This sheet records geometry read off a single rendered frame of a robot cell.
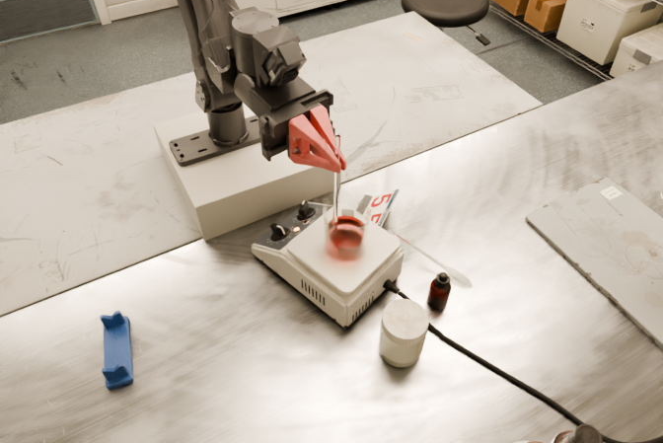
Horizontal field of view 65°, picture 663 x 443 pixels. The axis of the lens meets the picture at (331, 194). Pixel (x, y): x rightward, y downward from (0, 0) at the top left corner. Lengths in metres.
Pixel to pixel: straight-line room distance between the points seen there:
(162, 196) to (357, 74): 0.53
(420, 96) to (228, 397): 0.73
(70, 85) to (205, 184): 2.30
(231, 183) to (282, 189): 0.08
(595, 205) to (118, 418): 0.80
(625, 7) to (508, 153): 1.88
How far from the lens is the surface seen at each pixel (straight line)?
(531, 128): 1.12
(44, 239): 0.97
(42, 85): 3.17
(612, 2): 2.89
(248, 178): 0.84
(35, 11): 3.58
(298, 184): 0.86
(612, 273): 0.90
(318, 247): 0.72
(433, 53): 1.31
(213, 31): 0.74
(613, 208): 1.00
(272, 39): 0.61
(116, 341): 0.79
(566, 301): 0.85
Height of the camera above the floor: 1.56
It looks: 46 degrees down
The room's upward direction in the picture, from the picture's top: straight up
